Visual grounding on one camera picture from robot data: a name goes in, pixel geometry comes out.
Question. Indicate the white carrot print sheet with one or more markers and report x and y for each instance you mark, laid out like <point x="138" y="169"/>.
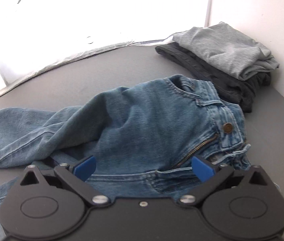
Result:
<point x="36" y="35"/>

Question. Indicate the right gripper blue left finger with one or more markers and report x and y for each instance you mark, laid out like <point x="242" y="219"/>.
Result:
<point x="64" y="186"/>

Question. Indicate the folded black garment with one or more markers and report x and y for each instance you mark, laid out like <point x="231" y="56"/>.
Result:
<point x="228" y="88"/>

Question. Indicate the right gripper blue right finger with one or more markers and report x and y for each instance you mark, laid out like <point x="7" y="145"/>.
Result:
<point x="223" y="186"/>

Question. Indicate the folded grey garment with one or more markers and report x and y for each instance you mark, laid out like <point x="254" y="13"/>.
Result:
<point x="228" y="50"/>

